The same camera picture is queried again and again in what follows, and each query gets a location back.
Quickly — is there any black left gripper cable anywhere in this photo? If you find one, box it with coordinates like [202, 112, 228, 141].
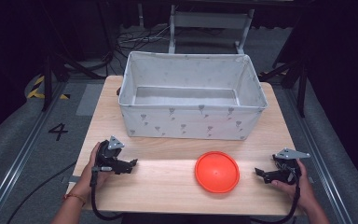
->
[89, 166, 124, 222]

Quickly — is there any black tripod stand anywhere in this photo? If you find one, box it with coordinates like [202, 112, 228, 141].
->
[258, 55, 310, 119]
[41, 0, 114, 112]

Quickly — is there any person's right hand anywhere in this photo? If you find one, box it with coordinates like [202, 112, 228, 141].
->
[271, 159, 317, 214]

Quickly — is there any person's left hand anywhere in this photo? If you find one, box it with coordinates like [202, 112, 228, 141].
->
[77, 141, 113, 195]

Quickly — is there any metal floor rail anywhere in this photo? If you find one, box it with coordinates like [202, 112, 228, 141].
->
[284, 88, 354, 224]
[0, 81, 67, 224]

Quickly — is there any white patterned fabric storage box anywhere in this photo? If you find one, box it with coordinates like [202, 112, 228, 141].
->
[117, 50, 269, 141]

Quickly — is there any bundle of black floor cables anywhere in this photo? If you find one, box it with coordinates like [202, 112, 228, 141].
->
[114, 23, 172, 61]

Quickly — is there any thin black floor cable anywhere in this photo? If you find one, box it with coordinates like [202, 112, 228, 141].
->
[6, 161, 77, 224]

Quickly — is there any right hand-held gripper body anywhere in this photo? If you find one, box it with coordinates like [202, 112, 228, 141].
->
[271, 147, 311, 187]

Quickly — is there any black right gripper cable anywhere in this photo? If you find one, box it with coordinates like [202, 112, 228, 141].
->
[251, 174, 303, 224]

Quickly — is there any orange round plastic plate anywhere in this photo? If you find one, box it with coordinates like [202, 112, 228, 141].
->
[194, 150, 241, 194]

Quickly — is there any grey metal stand frame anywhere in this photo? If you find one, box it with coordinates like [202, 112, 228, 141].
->
[168, 4, 256, 56]

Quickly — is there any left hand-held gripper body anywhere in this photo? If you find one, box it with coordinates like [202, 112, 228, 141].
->
[94, 134, 132, 175]

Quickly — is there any yellow black floor tape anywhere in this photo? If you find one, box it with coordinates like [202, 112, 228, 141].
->
[26, 76, 72, 101]

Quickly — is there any orange string bracelet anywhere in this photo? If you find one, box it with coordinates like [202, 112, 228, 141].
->
[62, 193, 87, 207]

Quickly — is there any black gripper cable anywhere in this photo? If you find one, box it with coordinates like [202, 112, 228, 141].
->
[89, 166, 124, 222]
[251, 174, 303, 224]

